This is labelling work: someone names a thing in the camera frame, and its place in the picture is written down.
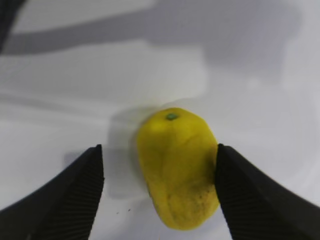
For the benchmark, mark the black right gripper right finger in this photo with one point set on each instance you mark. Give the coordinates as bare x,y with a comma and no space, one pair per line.
256,207

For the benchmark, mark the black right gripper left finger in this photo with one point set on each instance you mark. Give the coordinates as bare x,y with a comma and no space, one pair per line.
64,208

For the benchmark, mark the yellow lemon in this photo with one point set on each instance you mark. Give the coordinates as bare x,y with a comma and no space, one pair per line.
177,154

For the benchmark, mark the dark blue lunch bag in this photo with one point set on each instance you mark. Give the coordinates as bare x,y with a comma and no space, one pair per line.
9,10

